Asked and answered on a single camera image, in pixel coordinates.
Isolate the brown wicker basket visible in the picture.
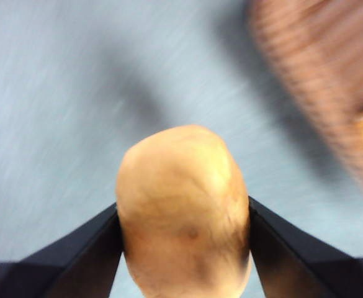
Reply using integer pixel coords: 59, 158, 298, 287
248, 0, 363, 205

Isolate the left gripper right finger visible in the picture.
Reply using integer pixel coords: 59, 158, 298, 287
248, 196, 363, 298

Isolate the brown potato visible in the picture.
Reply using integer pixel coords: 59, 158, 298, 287
115, 124, 253, 298

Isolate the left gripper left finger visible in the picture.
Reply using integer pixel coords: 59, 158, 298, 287
0, 202, 123, 298

